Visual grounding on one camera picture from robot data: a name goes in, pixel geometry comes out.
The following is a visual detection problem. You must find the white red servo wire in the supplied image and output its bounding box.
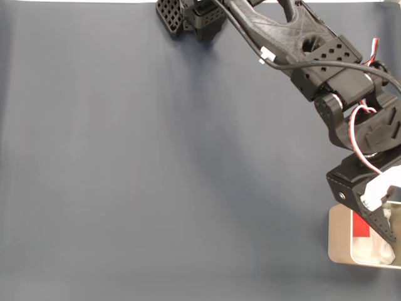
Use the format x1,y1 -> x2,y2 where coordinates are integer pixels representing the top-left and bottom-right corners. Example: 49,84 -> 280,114
360,37 -> 382,67
350,105 -> 384,176

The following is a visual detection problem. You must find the beige box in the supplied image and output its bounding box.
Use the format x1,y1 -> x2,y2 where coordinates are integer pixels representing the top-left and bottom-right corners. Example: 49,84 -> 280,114
328,203 -> 401,270

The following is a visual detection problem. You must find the white camera board mount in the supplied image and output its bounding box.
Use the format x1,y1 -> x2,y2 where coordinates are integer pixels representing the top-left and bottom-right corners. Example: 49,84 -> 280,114
360,166 -> 401,211

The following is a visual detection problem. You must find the white cable clip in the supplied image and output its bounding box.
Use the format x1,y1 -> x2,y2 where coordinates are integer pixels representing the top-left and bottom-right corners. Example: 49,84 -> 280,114
258,46 -> 277,65

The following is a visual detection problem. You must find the white crumpled tissue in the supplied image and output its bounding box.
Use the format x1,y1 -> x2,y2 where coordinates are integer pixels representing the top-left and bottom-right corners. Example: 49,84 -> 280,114
352,203 -> 397,265

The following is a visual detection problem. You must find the dark grey table mat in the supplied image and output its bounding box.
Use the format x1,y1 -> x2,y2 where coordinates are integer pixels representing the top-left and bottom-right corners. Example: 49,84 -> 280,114
0,2 -> 401,301

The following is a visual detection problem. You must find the red cube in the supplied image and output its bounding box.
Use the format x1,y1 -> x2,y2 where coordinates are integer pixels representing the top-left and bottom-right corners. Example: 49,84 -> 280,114
353,211 -> 371,238

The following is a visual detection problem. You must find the black camera cable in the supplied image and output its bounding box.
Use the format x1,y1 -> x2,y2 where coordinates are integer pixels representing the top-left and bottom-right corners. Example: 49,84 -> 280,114
214,0 -> 401,93

